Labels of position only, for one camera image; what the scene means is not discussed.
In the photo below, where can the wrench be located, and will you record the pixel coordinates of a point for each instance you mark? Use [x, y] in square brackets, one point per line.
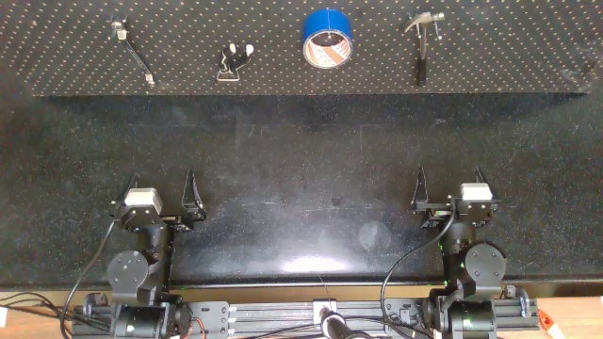
[136, 59]

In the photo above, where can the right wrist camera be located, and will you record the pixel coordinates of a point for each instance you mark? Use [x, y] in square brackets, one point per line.
[476, 192]

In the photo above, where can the black pegboard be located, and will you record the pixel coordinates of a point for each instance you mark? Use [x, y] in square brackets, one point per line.
[494, 56]

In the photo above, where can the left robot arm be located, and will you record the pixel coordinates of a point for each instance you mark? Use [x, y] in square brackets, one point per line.
[127, 275]

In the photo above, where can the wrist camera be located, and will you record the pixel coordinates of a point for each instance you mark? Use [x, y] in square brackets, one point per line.
[143, 200]
[476, 192]

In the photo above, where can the hammer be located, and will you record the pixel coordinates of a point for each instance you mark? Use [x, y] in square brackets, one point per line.
[422, 47]

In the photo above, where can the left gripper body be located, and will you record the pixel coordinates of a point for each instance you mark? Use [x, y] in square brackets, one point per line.
[172, 221]

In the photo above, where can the mounting rail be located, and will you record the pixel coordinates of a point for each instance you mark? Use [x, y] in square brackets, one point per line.
[273, 315]

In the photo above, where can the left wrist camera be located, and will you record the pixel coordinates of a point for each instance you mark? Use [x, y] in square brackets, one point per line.
[143, 200]

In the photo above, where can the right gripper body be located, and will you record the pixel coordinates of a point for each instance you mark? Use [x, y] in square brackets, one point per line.
[438, 212]

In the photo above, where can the black and white pliers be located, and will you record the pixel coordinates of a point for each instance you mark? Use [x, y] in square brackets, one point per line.
[231, 61]

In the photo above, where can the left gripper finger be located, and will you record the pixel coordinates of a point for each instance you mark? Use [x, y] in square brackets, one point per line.
[131, 183]
[192, 198]

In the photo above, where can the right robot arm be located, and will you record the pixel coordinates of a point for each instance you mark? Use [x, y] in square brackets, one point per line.
[485, 268]

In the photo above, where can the roll of blue tape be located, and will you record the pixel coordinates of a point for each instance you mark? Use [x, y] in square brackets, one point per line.
[325, 23]

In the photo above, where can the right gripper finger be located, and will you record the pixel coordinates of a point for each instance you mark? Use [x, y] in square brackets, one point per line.
[420, 188]
[479, 176]

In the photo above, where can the orange and white object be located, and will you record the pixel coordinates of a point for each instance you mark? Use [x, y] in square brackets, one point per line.
[546, 322]

